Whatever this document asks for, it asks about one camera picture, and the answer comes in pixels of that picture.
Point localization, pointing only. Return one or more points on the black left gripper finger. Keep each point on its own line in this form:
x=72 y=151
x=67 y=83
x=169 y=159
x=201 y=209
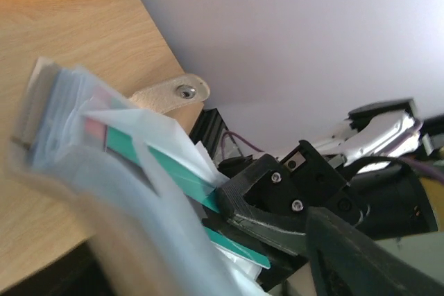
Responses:
x=346 y=262

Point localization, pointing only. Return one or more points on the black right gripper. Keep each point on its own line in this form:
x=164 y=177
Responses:
x=269 y=200

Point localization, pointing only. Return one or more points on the teal black-stripe credit card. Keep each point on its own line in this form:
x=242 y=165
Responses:
x=196 y=189

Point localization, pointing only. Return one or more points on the beige leather card holder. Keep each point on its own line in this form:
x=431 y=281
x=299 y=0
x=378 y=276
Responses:
x=121 y=178

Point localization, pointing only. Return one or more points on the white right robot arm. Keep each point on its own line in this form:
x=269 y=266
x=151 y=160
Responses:
x=361 y=173

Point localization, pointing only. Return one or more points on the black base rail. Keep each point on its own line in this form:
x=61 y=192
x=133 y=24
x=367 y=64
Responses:
x=208 y=130

